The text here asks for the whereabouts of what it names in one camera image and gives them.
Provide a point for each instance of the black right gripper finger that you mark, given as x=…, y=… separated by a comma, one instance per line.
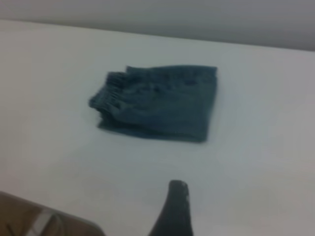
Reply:
x=176, y=211

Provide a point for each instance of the blue denim pants basketball print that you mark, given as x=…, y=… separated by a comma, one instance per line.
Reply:
x=160, y=105

